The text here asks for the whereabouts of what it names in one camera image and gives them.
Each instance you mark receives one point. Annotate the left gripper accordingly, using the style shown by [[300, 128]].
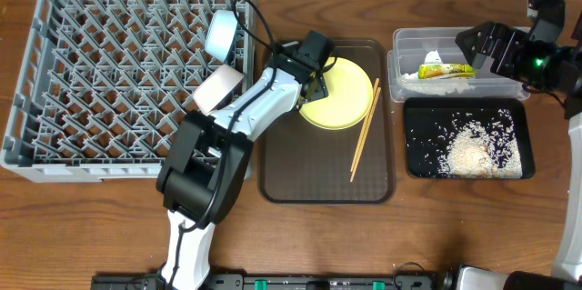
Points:
[[318, 90]]

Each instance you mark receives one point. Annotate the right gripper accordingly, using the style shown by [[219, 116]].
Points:
[[512, 40]]

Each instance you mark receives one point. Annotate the yellow plate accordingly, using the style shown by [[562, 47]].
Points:
[[350, 96]]

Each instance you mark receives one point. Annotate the wooden chopstick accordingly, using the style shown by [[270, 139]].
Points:
[[376, 98], [361, 135]]

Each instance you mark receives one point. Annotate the green snack wrapper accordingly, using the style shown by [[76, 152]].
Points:
[[428, 71]]

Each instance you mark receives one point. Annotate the rice food waste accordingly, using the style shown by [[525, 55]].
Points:
[[460, 143]]

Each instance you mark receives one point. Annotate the white bowl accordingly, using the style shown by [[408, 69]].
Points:
[[216, 88]]

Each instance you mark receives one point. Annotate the light blue bowl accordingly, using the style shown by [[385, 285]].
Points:
[[221, 34]]

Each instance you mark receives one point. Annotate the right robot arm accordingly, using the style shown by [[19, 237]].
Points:
[[540, 65]]

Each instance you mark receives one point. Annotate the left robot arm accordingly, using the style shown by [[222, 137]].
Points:
[[202, 175]]

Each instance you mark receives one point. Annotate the clear plastic waste bin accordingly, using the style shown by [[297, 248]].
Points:
[[410, 46]]

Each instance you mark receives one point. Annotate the black food waste tray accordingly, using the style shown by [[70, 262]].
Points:
[[413, 105]]

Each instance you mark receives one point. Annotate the grey plastic dishwasher rack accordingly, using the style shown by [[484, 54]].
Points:
[[104, 85]]

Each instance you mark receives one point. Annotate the brown serving tray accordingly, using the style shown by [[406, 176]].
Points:
[[304, 164]]

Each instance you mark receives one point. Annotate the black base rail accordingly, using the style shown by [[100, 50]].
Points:
[[240, 282]]

